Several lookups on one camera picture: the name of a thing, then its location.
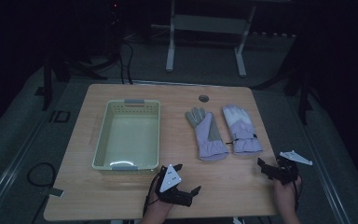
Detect purple glove with white fingers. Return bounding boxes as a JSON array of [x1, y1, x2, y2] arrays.
[[222, 104, 264, 156]]

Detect pale green plastic basket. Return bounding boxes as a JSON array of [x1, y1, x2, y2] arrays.
[[91, 98, 162, 174]]

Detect black stand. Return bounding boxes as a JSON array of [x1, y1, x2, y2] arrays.
[[34, 55, 110, 112], [251, 36, 324, 126]]

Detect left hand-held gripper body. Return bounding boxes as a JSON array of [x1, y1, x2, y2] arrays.
[[154, 164, 194, 208]]

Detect black floor cables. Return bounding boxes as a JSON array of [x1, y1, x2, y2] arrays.
[[117, 40, 135, 86]]

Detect purple glove with grey palm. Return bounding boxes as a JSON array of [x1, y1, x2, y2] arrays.
[[185, 106, 230, 162]]

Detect left hand-held gripper cable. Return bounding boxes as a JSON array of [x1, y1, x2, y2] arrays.
[[142, 172, 163, 217]]

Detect person's right hand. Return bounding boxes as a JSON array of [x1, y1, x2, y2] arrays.
[[272, 175, 303, 213]]

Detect hand-held gripper cable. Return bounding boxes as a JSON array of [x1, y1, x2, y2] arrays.
[[142, 172, 163, 217], [291, 179, 304, 213]]

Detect person's left hand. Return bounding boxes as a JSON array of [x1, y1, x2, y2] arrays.
[[142, 197, 175, 221]]

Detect right hand-held gripper cable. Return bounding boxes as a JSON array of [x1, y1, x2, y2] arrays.
[[291, 179, 304, 213]]

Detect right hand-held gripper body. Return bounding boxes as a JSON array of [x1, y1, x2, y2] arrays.
[[269, 150, 314, 187]]

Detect black rectangular floor bracket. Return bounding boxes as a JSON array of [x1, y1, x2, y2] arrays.
[[48, 109, 72, 124]]

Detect black looped floor cable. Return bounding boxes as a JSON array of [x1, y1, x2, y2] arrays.
[[26, 161, 58, 189]]

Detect grey floor tag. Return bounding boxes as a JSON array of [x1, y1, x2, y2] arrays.
[[40, 187, 65, 199]]

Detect white metal stand frame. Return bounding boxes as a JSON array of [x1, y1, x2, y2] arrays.
[[165, 0, 258, 78]]

